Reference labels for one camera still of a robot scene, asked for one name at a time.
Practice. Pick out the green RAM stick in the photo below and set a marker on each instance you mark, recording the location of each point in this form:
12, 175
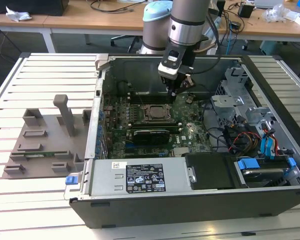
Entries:
36, 155

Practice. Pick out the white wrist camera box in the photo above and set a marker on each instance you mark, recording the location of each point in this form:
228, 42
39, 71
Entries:
167, 71

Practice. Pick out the black power supply label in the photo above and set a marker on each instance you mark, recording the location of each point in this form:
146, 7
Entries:
145, 178

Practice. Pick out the green motherboard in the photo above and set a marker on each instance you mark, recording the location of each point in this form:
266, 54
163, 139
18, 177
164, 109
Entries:
195, 120

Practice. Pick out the silver power supply unit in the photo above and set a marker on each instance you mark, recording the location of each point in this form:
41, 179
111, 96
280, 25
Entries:
102, 180

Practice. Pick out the silver green CPU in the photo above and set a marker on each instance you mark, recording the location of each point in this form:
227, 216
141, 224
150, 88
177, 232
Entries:
157, 111

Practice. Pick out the grey case latch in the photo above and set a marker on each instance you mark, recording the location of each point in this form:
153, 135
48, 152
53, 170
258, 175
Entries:
101, 61

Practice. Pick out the RAM slot with white clips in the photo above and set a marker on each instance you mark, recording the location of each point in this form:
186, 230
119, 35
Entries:
152, 94
152, 125
152, 99
175, 130

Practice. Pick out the black open PC case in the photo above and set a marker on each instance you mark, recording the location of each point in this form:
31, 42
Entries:
165, 212

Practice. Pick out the CPU socket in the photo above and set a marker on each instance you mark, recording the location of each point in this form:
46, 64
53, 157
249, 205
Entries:
158, 119

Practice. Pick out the black chair base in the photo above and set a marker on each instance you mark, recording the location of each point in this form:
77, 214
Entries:
125, 37

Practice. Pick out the silver metal bracket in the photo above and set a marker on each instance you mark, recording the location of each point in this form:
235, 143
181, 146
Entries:
257, 115

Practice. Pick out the pale blue teach pendant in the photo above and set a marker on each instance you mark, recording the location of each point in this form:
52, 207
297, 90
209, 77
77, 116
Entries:
213, 26

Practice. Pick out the large black box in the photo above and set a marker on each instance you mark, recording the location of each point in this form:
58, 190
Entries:
40, 6

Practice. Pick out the black graphics card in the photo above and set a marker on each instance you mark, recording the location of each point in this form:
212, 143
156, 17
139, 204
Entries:
150, 137

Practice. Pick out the teal box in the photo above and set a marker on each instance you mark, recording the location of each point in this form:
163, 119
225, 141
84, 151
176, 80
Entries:
272, 47

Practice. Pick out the small black box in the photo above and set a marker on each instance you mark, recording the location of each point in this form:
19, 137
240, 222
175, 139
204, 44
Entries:
245, 10

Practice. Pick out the clear plastic bag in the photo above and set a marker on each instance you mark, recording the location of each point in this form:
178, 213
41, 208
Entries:
275, 13

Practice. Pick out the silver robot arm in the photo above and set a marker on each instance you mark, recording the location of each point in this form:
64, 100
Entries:
187, 32

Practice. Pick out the grey parts rack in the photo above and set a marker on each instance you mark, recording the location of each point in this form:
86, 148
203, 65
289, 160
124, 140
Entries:
52, 130

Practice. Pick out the silver finned heat sink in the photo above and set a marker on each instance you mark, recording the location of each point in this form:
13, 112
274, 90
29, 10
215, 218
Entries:
182, 151

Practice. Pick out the white motherboard sticker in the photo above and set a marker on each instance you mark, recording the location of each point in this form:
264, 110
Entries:
184, 138

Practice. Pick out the blue case latch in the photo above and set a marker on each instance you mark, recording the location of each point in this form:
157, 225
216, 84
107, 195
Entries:
71, 180

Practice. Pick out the round coin battery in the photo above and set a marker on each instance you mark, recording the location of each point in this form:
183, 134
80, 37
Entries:
189, 100

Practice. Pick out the silver metal drive cage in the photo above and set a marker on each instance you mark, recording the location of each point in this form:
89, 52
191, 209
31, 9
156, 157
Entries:
227, 102

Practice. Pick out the thin metal locking lever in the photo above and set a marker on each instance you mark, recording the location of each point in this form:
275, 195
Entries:
140, 99

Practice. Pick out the hard disk in blue carrier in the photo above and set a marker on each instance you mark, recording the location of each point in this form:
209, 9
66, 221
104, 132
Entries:
248, 163

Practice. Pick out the black round plastic part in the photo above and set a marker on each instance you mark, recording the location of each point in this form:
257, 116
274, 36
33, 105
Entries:
123, 88

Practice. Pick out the black plastic shroud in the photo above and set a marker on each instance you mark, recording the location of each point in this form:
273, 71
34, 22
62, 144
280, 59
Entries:
210, 172

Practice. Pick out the white crumpled paper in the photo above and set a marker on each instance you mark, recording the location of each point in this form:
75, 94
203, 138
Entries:
17, 15

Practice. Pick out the wooden desk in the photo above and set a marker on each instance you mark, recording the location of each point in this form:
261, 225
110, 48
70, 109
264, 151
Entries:
265, 30
65, 21

